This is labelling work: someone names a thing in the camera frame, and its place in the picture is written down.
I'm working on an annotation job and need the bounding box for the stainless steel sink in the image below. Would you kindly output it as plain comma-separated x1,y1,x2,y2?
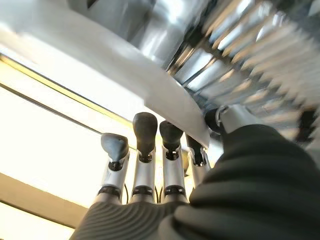
67,0,216,73

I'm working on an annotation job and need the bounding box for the black wire dish rack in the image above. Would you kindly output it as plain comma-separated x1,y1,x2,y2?
162,0,320,151

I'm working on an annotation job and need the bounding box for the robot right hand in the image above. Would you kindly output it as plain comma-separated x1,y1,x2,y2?
69,104,320,240

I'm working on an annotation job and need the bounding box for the cream round plate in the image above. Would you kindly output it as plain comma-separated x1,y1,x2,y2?
0,0,211,149

